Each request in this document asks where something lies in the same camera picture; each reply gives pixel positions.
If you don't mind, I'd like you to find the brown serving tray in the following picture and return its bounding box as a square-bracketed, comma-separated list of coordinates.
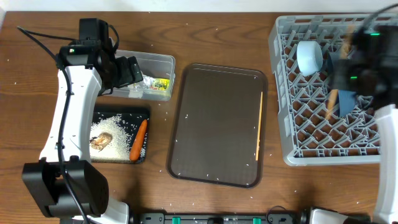
[167, 63, 268, 189]

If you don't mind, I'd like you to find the foil wrapper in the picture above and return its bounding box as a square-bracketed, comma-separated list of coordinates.
[127, 75, 170, 91]

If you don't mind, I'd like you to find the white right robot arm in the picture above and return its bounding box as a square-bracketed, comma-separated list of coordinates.
[331, 25, 397, 223]

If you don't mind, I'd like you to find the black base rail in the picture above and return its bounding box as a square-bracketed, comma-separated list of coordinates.
[59, 205, 373, 224]

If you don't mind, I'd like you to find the dark blue plate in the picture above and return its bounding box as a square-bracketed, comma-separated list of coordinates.
[326, 52, 358, 119]

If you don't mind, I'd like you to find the brown food piece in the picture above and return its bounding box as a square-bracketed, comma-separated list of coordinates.
[90, 133, 113, 151]

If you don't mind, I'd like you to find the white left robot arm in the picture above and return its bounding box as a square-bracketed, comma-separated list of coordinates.
[22, 18, 142, 223]

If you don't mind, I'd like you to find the orange carrot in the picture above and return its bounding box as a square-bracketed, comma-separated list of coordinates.
[129, 119, 148, 161]

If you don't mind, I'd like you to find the grey dishwasher rack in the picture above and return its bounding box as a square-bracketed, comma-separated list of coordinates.
[269, 14, 381, 166]

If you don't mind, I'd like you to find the spilled white rice pile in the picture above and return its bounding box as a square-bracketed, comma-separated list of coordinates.
[90, 113, 147, 162]

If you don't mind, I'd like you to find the wooden chopstick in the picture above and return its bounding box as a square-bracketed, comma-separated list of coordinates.
[325, 26, 356, 119]
[255, 91, 263, 161]

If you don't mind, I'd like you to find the black tray bin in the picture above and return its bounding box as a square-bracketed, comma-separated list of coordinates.
[90, 105, 151, 165]

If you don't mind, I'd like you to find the clear plastic bin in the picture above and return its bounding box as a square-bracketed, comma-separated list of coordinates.
[111, 50, 175, 101]

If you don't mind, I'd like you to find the light blue rice bowl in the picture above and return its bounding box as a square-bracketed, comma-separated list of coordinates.
[297, 41, 323, 77]

